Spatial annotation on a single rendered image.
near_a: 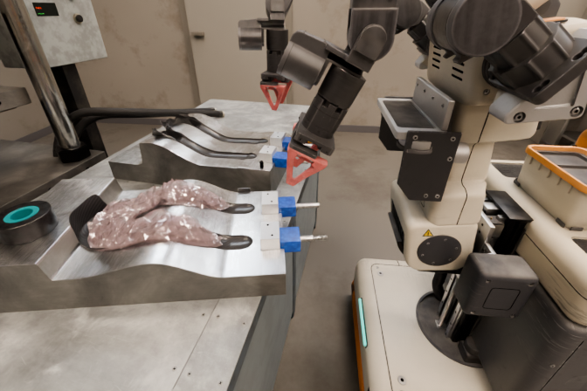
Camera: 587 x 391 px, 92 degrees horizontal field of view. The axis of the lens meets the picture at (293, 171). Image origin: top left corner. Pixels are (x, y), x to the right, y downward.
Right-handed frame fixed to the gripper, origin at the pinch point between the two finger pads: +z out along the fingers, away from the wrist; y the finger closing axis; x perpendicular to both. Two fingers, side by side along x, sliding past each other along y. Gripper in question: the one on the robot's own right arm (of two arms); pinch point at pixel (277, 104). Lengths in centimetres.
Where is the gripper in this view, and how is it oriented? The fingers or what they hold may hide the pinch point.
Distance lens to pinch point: 85.1
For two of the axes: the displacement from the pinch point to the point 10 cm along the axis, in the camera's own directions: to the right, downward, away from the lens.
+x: 9.7, 1.3, -1.9
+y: -2.3, 4.8, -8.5
